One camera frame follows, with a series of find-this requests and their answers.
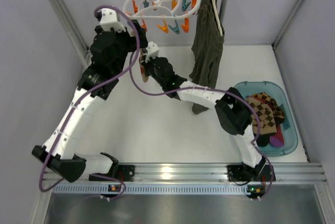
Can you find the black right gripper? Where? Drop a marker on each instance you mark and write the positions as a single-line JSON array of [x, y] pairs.
[[146, 66]]

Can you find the olive green hanging garment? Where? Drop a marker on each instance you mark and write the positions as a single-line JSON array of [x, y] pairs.
[[207, 47]]

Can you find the brown beige checked sock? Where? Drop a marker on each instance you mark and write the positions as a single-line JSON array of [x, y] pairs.
[[265, 115]]

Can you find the red purple striped sock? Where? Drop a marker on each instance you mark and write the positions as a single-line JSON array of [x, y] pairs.
[[277, 140]]

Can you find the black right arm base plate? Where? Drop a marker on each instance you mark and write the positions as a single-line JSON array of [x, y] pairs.
[[243, 173]]

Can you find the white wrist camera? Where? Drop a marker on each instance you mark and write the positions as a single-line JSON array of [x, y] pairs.
[[152, 51], [110, 20]]

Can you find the teal plastic basket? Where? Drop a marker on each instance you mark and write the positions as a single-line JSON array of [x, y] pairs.
[[288, 130]]

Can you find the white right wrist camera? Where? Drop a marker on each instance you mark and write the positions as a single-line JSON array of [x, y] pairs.
[[152, 51]]

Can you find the yellow brown checked sock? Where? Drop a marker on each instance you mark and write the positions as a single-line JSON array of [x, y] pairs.
[[278, 113]]

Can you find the aluminium mounting rail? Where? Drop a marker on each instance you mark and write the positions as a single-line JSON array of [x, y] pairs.
[[289, 173]]

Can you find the white clip sock hanger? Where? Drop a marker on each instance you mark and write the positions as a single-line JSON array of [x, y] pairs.
[[172, 15]]

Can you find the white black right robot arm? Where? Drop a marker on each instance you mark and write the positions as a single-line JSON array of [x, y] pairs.
[[235, 114]]

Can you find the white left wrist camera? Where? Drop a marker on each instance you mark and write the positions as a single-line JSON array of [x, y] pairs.
[[110, 20]]

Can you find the black sock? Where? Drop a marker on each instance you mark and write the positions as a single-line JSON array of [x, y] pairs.
[[264, 140]]

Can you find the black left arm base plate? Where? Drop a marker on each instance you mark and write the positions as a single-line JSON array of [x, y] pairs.
[[124, 173]]

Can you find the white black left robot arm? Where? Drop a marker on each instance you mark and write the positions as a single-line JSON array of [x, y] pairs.
[[59, 150]]

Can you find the white slotted cable duct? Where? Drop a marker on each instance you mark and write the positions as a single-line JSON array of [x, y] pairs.
[[155, 189]]

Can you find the white garment hanger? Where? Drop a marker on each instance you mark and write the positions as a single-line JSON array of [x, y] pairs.
[[217, 19]]

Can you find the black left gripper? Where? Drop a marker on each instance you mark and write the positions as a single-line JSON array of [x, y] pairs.
[[140, 34]]

